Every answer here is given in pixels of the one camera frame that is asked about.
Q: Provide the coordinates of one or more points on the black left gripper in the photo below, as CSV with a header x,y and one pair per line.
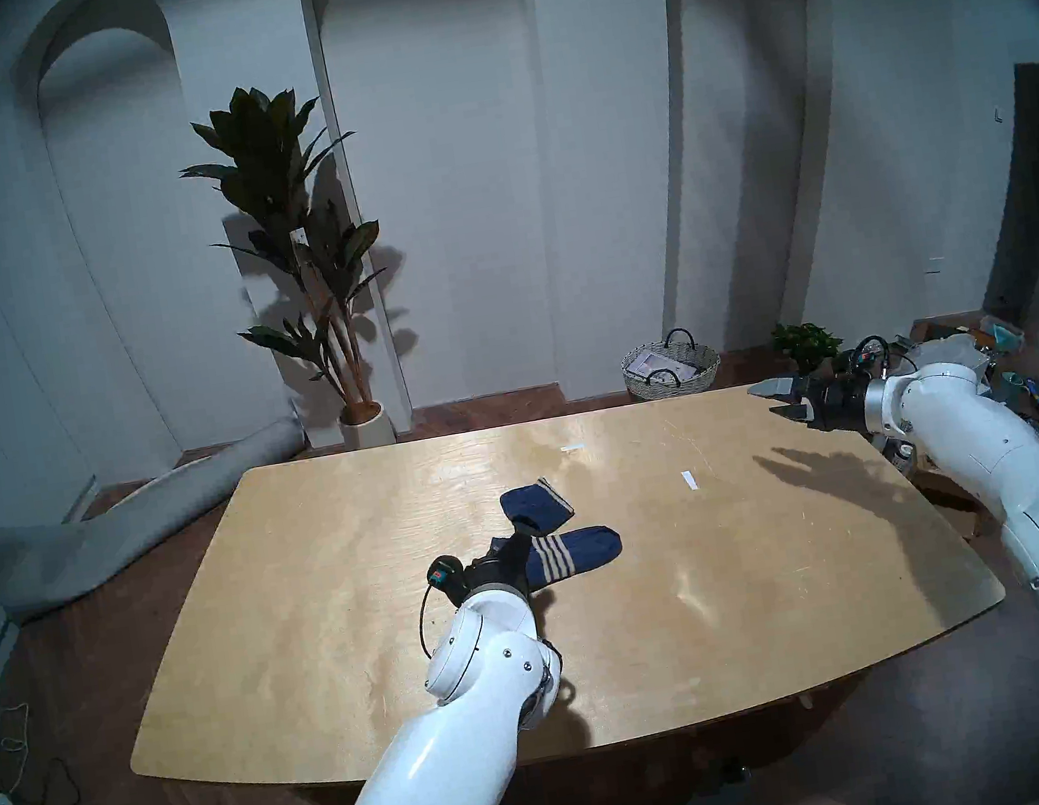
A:
x,y
500,568

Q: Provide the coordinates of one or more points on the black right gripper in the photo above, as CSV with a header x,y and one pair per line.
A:
x,y
836,402

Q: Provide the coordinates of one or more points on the blue striped ankle sock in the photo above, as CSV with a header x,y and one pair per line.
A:
x,y
534,508
588,550

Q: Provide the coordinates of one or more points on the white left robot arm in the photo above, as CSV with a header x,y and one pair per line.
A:
x,y
466,702

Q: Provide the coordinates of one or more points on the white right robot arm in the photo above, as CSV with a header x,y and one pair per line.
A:
x,y
984,427

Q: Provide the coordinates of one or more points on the small green potted plant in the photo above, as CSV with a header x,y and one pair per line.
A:
x,y
806,342

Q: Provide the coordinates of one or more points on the clear plastic bag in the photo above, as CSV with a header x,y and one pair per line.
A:
x,y
958,347

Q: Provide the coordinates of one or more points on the light wooden table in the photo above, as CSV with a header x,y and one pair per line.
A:
x,y
321,626

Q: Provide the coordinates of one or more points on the white plant pot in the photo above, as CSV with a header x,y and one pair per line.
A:
x,y
366,426

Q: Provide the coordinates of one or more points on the brown cardboard box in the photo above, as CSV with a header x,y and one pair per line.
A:
x,y
952,509

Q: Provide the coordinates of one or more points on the dark door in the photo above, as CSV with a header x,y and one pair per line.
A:
x,y
1027,191

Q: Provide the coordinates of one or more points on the rolled grey carpet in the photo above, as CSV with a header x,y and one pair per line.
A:
x,y
98,547

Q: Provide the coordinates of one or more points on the tall dark green plant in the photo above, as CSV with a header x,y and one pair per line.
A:
x,y
269,153

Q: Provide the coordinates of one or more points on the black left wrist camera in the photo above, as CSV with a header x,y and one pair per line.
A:
x,y
446,578

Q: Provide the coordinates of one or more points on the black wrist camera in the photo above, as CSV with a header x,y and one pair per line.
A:
x,y
870,354
446,578

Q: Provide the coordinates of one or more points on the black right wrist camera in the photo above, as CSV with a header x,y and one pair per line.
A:
x,y
870,354

